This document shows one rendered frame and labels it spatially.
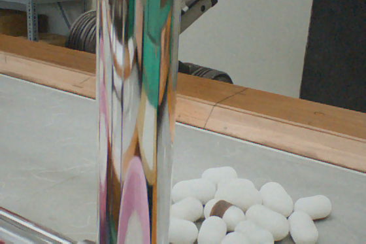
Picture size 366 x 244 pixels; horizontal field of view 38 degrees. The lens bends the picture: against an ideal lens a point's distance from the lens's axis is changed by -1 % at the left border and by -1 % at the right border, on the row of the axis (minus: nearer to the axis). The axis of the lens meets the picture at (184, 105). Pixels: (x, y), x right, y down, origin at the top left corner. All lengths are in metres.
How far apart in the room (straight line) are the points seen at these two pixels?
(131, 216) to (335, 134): 0.42
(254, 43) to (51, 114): 2.11
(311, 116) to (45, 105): 0.31
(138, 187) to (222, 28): 2.61
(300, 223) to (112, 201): 0.26
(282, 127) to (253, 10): 2.11
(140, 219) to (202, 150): 0.39
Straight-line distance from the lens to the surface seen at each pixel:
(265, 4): 2.63
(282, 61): 2.64
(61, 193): 0.46
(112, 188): 0.16
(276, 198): 0.43
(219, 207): 0.41
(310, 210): 0.43
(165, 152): 0.15
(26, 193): 0.47
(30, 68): 0.79
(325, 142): 0.56
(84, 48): 0.98
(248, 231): 0.39
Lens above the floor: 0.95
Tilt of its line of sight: 18 degrees down
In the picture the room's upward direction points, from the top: 3 degrees clockwise
